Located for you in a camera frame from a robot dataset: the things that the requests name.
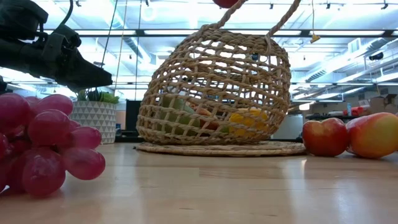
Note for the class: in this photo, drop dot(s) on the succulent in white patterned pot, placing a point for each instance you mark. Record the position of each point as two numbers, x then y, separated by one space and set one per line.
93 121

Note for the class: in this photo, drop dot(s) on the dull green pear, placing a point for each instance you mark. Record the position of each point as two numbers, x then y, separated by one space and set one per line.
178 105

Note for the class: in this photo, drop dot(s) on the yellow bell pepper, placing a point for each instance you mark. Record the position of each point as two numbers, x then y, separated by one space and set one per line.
237 118

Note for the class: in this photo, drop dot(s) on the purple grape bunch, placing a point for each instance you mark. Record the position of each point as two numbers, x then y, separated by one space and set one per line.
46 127

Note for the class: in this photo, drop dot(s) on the black monitor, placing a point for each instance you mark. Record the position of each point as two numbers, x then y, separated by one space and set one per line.
133 115

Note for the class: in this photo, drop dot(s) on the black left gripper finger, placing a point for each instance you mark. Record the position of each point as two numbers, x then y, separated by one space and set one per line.
87 74

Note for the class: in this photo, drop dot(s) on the white cabinet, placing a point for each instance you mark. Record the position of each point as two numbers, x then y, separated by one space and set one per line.
287 127

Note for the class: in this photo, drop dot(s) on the stacked cardboard boxes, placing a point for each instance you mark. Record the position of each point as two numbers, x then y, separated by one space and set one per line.
384 104

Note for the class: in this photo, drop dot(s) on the red background item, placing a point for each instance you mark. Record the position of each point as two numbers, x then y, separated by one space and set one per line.
357 111

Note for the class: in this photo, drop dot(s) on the red yellow mango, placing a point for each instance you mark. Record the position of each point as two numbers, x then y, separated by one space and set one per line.
373 137

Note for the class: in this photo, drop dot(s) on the red apple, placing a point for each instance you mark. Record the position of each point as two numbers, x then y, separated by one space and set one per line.
225 3
325 137

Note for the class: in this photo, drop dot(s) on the black ceiling device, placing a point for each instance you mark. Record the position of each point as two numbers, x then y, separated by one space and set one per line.
376 56

